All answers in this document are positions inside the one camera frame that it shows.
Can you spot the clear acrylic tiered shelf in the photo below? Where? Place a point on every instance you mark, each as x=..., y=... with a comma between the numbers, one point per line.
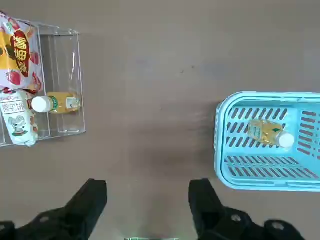
x=62, y=62

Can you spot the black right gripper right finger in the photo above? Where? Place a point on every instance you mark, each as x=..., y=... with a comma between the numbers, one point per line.
x=212, y=220

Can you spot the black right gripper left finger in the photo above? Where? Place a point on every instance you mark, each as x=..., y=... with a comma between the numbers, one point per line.
x=75, y=217

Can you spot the yellow juice bottle white cap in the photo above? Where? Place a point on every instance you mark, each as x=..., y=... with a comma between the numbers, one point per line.
x=60, y=102
x=262, y=131

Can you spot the light blue plastic basket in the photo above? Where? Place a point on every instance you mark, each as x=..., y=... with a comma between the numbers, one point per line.
x=222, y=140

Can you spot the white bear biscuit packet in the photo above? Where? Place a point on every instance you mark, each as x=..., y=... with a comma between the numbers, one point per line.
x=17, y=120

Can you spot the pink strawberry snack packet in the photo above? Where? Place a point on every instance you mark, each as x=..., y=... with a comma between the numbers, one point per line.
x=17, y=50

